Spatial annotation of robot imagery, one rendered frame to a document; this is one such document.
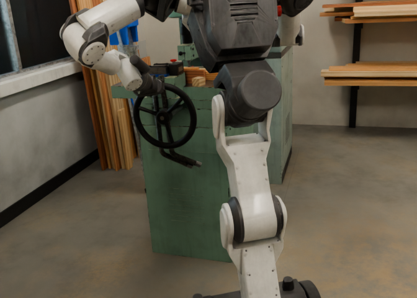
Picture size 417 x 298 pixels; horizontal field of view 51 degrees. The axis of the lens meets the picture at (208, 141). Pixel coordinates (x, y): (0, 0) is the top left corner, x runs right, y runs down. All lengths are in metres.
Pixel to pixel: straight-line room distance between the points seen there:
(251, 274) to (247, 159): 0.36
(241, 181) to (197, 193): 0.82
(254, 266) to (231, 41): 0.69
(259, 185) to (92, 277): 1.22
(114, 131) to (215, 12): 2.34
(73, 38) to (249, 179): 0.66
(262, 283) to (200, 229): 0.85
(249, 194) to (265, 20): 0.51
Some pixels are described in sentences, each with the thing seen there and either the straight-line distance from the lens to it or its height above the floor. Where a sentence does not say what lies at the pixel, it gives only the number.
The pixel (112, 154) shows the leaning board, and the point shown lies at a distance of 3.49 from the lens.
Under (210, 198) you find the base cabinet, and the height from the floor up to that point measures 0.35.
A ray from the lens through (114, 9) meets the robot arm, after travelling 1.34.
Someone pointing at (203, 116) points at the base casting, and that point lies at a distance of 1.99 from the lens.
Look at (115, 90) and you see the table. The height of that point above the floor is 0.88.
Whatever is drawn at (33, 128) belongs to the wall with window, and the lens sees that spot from 3.17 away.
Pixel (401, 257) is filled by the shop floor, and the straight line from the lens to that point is 2.45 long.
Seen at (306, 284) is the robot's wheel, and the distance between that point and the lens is 1.84.
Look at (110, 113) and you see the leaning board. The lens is 3.43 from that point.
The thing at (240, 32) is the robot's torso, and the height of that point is 1.19.
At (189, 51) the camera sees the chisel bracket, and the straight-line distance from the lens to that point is 2.07.
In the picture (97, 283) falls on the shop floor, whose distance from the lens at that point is 2.28.
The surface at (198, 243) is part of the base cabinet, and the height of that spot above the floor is 0.09.
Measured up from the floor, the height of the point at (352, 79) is 0.54.
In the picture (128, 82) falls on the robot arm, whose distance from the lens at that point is 1.52.
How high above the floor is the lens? 1.30
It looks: 19 degrees down
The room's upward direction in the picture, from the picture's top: 3 degrees counter-clockwise
